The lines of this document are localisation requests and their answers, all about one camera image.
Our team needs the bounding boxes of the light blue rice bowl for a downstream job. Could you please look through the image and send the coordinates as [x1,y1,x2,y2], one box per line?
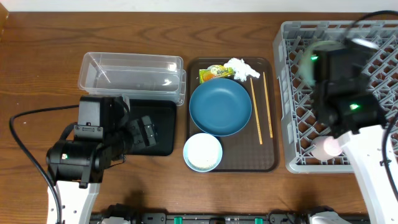
[183,133,223,172]

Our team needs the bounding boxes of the blue plate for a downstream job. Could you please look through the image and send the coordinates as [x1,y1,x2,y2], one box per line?
[189,78,252,137]

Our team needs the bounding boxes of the wooden chopstick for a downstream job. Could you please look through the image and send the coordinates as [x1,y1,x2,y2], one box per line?
[262,72,274,139]
[249,78,263,145]

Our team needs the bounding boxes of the mint green bowl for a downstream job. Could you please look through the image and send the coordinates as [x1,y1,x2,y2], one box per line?
[298,40,346,86]

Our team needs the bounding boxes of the pink cup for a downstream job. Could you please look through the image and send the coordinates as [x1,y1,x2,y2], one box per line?
[311,136,343,161]

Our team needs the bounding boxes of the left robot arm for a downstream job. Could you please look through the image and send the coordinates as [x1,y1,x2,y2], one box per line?
[46,95,157,223]

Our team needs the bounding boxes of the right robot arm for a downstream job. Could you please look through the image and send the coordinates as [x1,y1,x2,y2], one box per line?
[305,39,397,223]

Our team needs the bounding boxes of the grey dishwasher rack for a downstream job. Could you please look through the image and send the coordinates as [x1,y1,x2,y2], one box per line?
[273,20,397,174]

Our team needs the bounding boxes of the black plastic tray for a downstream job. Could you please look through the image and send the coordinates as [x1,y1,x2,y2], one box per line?
[127,99,176,156]

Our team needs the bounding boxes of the clear plastic bin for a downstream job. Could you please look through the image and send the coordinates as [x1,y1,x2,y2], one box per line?
[78,52,187,106]

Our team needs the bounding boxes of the yellow green snack wrapper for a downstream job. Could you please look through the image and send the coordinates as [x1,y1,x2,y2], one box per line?
[199,65,234,83]

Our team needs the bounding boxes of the brown serving tray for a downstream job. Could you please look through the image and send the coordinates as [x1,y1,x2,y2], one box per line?
[187,57,279,172]

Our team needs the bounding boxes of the crumpled white tissue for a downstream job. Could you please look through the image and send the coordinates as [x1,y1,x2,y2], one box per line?
[223,58,260,82]

